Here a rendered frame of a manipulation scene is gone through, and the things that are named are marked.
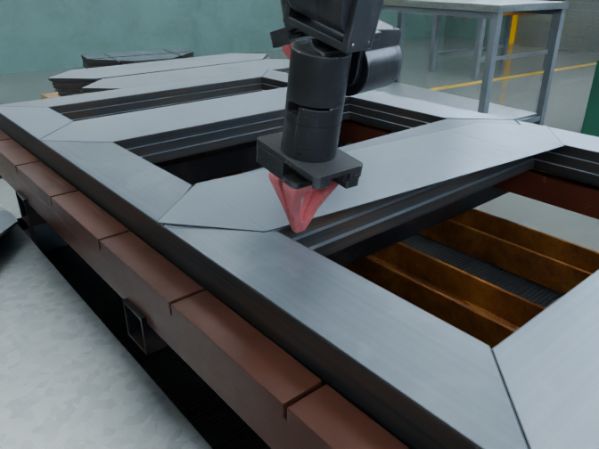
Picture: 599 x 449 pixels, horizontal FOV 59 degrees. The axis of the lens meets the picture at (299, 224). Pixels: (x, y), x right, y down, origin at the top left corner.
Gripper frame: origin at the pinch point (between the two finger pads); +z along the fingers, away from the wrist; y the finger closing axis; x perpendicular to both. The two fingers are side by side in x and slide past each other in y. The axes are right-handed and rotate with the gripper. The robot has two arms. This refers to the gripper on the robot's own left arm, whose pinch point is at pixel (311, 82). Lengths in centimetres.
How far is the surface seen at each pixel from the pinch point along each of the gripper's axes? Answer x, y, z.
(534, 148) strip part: -22.4, -25.6, 16.1
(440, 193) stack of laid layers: -1.3, -22.8, 18.3
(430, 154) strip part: -7.1, -17.2, 13.8
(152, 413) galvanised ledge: 44, -16, 32
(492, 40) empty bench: -241, 115, -6
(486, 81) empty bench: -240, 121, 17
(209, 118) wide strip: 7.6, 23.0, 3.3
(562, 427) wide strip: 31, -56, 23
